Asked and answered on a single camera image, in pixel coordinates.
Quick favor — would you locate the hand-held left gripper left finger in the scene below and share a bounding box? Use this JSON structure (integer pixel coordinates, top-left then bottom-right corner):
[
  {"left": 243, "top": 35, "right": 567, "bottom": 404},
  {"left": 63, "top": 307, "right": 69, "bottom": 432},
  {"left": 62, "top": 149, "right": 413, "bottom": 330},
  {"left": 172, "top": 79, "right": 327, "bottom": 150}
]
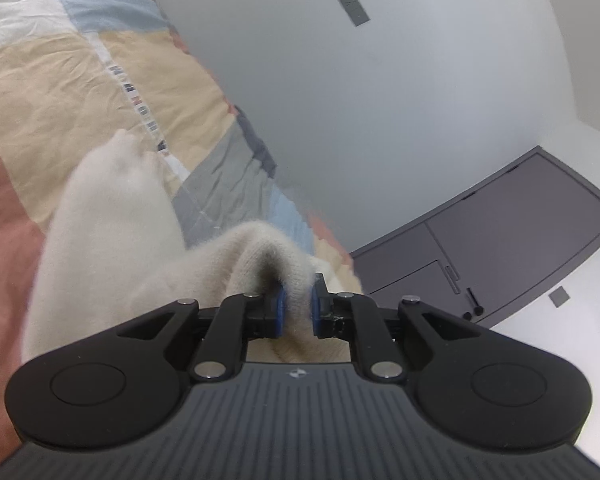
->
[{"left": 117, "top": 282, "right": 287, "bottom": 383}]

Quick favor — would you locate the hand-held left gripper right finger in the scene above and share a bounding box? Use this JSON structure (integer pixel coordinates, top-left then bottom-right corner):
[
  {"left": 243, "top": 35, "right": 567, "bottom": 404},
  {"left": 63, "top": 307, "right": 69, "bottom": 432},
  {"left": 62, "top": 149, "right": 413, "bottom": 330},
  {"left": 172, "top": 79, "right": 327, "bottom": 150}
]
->
[{"left": 310, "top": 272, "right": 486, "bottom": 383}]

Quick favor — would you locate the cream fluffy sweater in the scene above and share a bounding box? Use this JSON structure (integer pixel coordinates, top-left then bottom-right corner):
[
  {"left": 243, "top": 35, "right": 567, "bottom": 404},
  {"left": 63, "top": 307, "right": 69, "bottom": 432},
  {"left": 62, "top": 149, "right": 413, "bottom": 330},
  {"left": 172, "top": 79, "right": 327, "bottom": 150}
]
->
[{"left": 22, "top": 130, "right": 366, "bottom": 366}]

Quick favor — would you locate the grey wardrobe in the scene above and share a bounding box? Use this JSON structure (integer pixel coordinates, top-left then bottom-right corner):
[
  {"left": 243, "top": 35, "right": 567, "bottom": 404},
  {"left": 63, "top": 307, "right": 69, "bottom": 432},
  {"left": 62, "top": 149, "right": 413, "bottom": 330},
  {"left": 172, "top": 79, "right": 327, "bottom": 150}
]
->
[{"left": 350, "top": 146, "right": 600, "bottom": 328}]

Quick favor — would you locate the patchwork bed quilt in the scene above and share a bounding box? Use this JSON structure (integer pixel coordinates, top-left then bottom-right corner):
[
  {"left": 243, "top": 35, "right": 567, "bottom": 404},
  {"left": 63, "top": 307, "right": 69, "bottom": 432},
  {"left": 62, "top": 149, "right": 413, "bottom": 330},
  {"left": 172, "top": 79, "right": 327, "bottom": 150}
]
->
[{"left": 0, "top": 0, "right": 366, "bottom": 461}]

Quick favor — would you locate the black wardrobe handle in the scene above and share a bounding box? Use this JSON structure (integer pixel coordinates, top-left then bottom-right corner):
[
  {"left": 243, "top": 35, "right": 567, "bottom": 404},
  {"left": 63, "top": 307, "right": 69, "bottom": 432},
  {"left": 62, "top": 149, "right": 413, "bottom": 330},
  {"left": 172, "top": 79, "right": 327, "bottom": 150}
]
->
[{"left": 462, "top": 287, "right": 484, "bottom": 321}]

